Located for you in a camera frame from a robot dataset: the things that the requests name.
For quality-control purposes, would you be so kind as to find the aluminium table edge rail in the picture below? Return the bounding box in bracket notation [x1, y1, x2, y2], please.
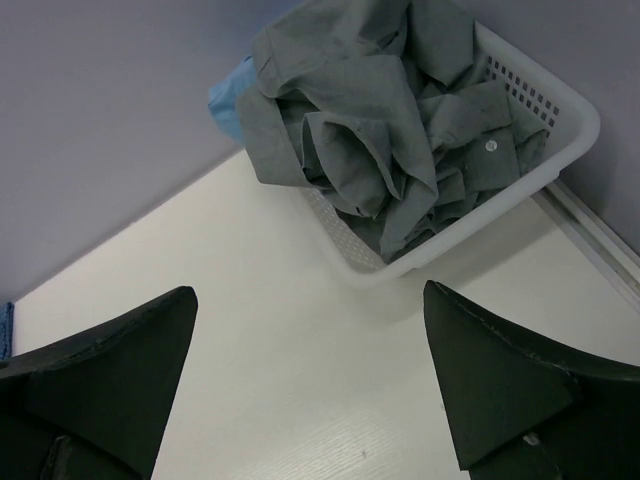
[533, 180, 639, 313]

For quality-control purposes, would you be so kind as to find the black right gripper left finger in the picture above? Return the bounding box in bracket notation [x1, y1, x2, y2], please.
[1, 286, 198, 479]

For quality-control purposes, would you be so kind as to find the white plastic laundry basket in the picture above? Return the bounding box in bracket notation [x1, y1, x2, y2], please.
[292, 23, 601, 288]

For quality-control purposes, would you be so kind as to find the light blue shirt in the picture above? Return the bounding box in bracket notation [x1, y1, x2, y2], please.
[208, 55, 257, 145]

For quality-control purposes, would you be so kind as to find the blue checked folded shirt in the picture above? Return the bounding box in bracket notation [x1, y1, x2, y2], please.
[0, 302, 14, 361]

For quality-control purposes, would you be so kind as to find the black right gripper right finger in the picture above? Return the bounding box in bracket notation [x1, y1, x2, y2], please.
[423, 281, 639, 479]

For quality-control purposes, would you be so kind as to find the grey long sleeve shirt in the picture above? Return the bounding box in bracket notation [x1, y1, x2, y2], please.
[236, 1, 548, 263]

